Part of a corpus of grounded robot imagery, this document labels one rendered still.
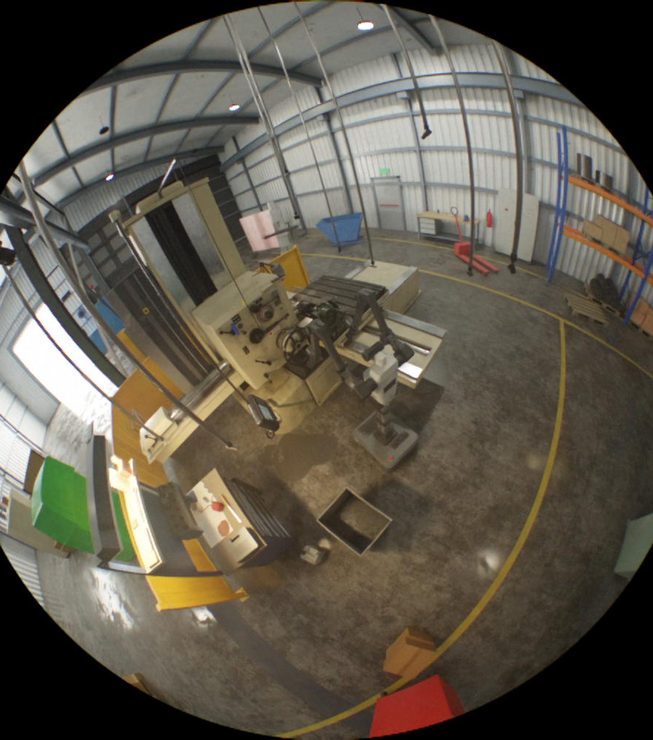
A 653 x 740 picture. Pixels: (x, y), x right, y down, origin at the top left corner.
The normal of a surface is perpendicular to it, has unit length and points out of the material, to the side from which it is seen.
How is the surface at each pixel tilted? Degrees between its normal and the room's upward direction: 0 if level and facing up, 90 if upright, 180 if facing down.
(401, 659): 0
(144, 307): 90
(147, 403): 90
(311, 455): 0
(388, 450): 0
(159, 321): 90
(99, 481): 58
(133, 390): 90
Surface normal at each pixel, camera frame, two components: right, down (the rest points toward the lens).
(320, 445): -0.24, -0.64
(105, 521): 0.46, -0.88
